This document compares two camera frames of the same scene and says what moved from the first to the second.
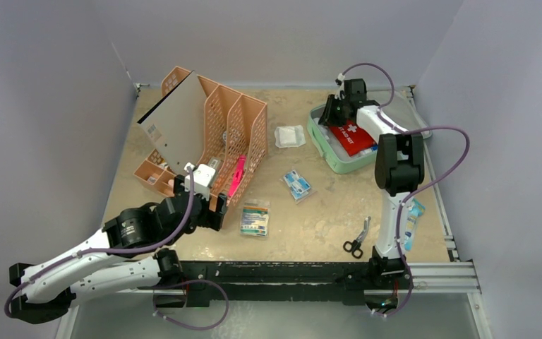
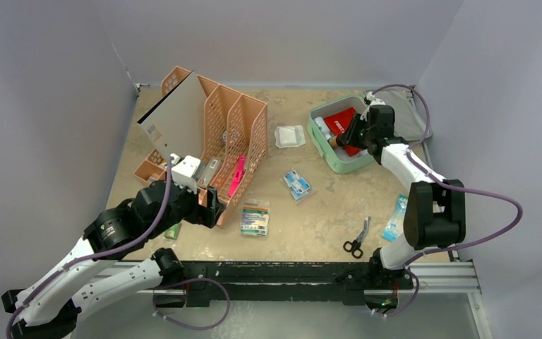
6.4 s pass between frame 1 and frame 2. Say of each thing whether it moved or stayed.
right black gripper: moved
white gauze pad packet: stayed
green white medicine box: stayed
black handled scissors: stayed
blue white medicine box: stayed
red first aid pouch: moved
